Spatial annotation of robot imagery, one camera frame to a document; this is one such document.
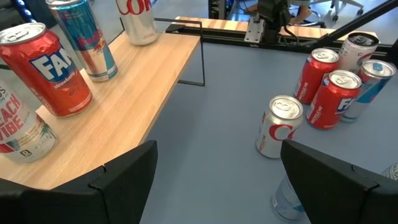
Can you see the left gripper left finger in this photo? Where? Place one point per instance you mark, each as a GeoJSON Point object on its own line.
{"type": "Point", "coordinates": [118, 186]}

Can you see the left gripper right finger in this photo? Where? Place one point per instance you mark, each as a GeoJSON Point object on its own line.
{"type": "Point", "coordinates": [342, 196]}

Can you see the blue silver Red Bull can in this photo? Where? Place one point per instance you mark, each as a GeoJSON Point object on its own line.
{"type": "Point", "coordinates": [87, 43]}
{"type": "Point", "coordinates": [370, 90]}

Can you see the white Celsius Peach Vibe can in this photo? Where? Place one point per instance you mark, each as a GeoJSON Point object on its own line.
{"type": "Point", "coordinates": [21, 130]}
{"type": "Point", "coordinates": [392, 172]}

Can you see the red Fanta strawberry can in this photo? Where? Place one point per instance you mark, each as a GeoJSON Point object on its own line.
{"type": "Point", "coordinates": [329, 105]}
{"type": "Point", "coordinates": [312, 77]}
{"type": "Point", "coordinates": [46, 77]}

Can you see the silver Diet Coke can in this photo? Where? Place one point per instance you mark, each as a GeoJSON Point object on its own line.
{"type": "Point", "coordinates": [276, 130]}
{"type": "Point", "coordinates": [138, 25]}

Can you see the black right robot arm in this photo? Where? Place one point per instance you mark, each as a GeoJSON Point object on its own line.
{"type": "Point", "coordinates": [272, 12]}

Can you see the blue beverage can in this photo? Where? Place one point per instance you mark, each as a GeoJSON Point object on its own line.
{"type": "Point", "coordinates": [284, 202]}

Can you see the blue table mat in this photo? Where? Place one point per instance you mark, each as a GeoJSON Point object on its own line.
{"type": "Point", "coordinates": [224, 124]}

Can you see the person's leg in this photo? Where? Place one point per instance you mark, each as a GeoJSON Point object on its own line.
{"type": "Point", "coordinates": [300, 12]}

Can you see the white office chair base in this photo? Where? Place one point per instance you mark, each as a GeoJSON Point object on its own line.
{"type": "Point", "coordinates": [353, 3]}

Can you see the black equipment box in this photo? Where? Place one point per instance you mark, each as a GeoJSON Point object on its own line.
{"type": "Point", "coordinates": [217, 7]}

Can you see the wooden shelf black metal frame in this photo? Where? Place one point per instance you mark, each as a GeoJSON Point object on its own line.
{"type": "Point", "coordinates": [124, 102]}

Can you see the black aluminium table frame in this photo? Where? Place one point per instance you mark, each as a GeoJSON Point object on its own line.
{"type": "Point", "coordinates": [224, 37]}

